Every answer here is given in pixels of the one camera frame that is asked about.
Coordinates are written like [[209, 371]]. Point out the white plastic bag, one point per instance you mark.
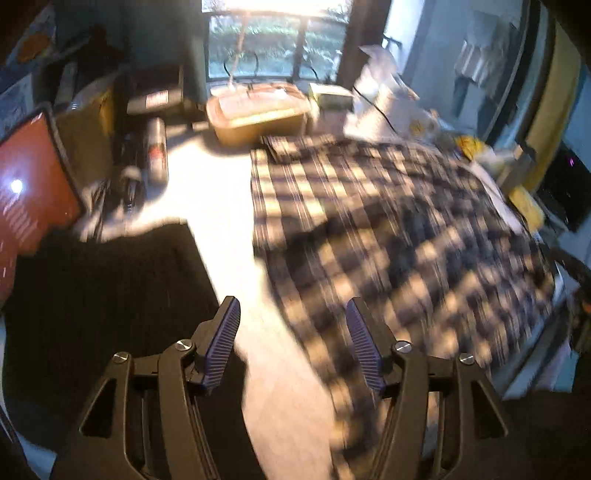
[[383, 74]]

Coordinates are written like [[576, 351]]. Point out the tablet with red screen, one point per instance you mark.
[[32, 184]]

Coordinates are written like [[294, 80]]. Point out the black white plaid shirt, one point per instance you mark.
[[392, 221]]

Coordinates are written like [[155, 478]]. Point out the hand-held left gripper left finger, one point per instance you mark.
[[224, 344]]

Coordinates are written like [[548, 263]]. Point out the white green carton box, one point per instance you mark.
[[330, 98]]

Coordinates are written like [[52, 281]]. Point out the black spray can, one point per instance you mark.
[[156, 147]]

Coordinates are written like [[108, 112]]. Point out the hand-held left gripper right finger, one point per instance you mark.
[[364, 348]]

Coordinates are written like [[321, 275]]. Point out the black desk mat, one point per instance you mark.
[[115, 286]]

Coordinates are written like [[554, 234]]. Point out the hanging striped cloth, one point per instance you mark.
[[485, 50]]

